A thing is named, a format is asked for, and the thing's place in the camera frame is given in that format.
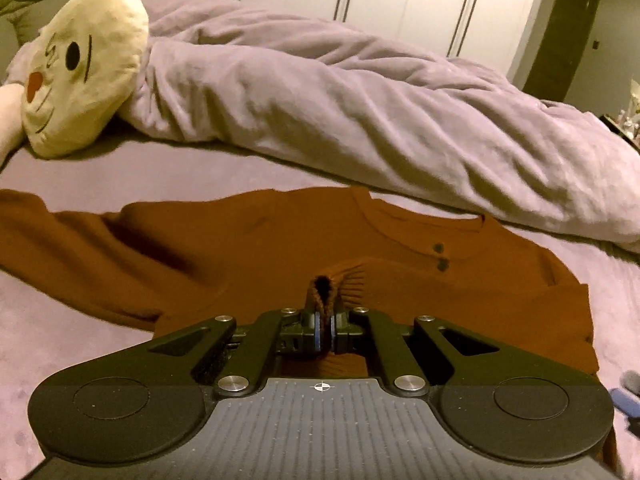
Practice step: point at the dark door frame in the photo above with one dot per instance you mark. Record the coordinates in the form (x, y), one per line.
(561, 49)

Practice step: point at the rust brown knit cardigan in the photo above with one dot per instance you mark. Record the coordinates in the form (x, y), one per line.
(165, 266)

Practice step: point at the lilac rumpled duvet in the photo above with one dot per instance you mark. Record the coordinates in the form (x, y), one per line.
(329, 97)

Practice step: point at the cream plush face pillow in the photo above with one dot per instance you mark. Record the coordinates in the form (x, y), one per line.
(63, 88)

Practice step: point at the cluttered side table items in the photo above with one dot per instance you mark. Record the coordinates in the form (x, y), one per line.
(626, 124)

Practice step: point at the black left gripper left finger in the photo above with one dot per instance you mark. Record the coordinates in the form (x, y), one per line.
(256, 349)

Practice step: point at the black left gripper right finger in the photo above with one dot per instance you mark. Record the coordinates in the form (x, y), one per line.
(373, 335)

